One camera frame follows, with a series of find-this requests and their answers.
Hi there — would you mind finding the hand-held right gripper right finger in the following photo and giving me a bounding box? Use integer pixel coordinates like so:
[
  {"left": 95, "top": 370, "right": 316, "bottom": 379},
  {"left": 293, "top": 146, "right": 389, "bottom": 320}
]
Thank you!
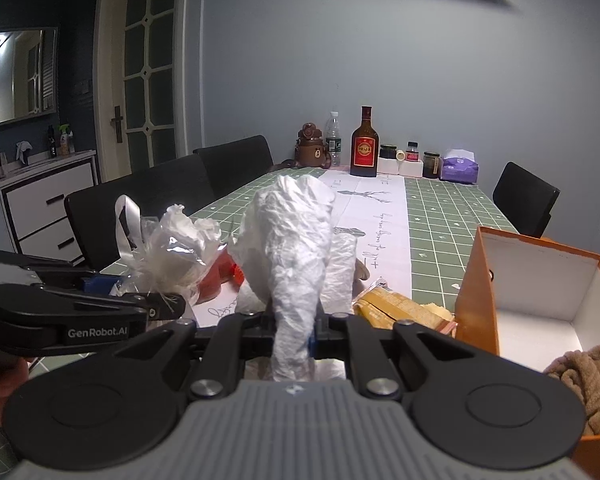
[{"left": 312, "top": 312, "right": 462, "bottom": 397}]

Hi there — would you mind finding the white glass panel door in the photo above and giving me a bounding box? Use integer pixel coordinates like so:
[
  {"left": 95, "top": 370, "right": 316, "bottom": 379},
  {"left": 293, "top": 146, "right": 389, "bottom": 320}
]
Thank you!
[{"left": 96, "top": 0, "right": 188, "bottom": 181}]

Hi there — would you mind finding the white printed table runner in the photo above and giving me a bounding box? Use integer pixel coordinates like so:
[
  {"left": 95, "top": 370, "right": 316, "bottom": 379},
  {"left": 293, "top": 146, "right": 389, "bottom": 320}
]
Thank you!
[{"left": 192, "top": 169, "right": 413, "bottom": 331}]

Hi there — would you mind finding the clear water bottle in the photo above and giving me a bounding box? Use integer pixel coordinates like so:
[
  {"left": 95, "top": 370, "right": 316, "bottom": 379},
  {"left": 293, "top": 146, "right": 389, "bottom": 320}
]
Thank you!
[{"left": 326, "top": 111, "right": 342, "bottom": 167}]

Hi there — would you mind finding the black chair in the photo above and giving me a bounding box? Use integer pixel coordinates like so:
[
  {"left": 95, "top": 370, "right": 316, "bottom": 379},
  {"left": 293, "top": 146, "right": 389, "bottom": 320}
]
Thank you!
[
  {"left": 492, "top": 161, "right": 561, "bottom": 238},
  {"left": 64, "top": 154, "right": 216, "bottom": 271},
  {"left": 193, "top": 135, "right": 275, "bottom": 201}
]

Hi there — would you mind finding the brown bear water bottle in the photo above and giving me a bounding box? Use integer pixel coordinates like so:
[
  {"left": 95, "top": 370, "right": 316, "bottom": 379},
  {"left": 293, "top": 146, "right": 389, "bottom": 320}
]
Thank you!
[{"left": 295, "top": 122, "right": 328, "bottom": 168}]

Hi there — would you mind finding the wall mirror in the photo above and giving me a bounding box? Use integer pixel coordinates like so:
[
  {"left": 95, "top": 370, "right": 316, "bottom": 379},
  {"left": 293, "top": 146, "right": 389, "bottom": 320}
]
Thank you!
[{"left": 0, "top": 27, "right": 59, "bottom": 126}]

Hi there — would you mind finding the green grid tablecloth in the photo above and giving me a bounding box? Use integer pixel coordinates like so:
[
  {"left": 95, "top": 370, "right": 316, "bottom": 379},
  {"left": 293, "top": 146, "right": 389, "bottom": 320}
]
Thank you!
[{"left": 27, "top": 167, "right": 521, "bottom": 376}]

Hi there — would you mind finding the orange cardboard box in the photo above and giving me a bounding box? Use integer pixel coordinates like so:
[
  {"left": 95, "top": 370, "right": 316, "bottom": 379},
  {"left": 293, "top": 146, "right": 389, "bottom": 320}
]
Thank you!
[{"left": 454, "top": 225, "right": 600, "bottom": 480}]

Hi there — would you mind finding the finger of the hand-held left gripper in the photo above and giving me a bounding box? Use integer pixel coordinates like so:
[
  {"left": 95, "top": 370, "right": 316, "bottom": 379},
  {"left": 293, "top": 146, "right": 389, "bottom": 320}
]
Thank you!
[
  {"left": 31, "top": 284, "right": 187, "bottom": 322},
  {"left": 0, "top": 249, "right": 117, "bottom": 292}
]

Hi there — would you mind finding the brown liquor bottle red label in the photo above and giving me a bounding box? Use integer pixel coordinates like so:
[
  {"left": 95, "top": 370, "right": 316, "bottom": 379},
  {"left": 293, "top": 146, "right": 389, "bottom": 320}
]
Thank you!
[{"left": 350, "top": 106, "right": 379, "bottom": 178}]

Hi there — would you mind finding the small clear plastic bag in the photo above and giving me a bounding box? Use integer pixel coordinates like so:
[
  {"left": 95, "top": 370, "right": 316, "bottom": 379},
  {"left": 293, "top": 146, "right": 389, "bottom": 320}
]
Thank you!
[{"left": 327, "top": 234, "right": 361, "bottom": 313}]

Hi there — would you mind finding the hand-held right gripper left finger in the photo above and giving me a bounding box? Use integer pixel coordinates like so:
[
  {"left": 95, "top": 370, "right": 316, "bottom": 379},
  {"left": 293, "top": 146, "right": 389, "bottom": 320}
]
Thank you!
[{"left": 129, "top": 312, "right": 277, "bottom": 402}]

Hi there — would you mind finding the white box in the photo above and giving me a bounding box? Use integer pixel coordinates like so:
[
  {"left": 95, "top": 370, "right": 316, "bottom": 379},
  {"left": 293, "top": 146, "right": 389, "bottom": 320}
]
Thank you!
[{"left": 377, "top": 157, "right": 425, "bottom": 177}]

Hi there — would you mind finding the white plastic bag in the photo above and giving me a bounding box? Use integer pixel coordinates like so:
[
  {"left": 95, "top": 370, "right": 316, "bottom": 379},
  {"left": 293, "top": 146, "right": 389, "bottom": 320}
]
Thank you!
[{"left": 228, "top": 172, "right": 337, "bottom": 383}]

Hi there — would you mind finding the white drawer cabinet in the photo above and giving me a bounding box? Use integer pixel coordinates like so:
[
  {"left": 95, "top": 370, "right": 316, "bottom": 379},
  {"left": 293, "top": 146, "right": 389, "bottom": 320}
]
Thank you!
[{"left": 0, "top": 150, "right": 101, "bottom": 261}]

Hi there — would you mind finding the person's left hand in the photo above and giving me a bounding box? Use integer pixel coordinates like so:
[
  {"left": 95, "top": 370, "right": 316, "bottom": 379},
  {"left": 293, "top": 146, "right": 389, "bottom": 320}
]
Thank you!
[{"left": 0, "top": 357, "right": 30, "bottom": 427}]

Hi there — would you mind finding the purple tissue pack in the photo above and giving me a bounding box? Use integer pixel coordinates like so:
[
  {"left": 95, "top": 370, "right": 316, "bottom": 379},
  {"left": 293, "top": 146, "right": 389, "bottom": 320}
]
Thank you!
[{"left": 440, "top": 149, "right": 481, "bottom": 183}]

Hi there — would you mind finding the red orange crochet toy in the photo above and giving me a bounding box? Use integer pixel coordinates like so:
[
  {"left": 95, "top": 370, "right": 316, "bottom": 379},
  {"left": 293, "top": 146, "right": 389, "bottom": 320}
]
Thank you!
[{"left": 197, "top": 252, "right": 244, "bottom": 306}]

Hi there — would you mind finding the yellow snack packet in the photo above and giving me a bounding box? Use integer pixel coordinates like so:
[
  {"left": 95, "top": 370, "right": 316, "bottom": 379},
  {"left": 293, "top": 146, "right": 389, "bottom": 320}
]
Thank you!
[{"left": 352, "top": 280, "right": 456, "bottom": 334}]

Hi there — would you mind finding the brown towel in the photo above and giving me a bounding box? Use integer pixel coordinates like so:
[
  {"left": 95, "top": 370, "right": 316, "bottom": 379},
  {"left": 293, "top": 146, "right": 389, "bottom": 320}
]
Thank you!
[{"left": 544, "top": 342, "right": 600, "bottom": 436}]

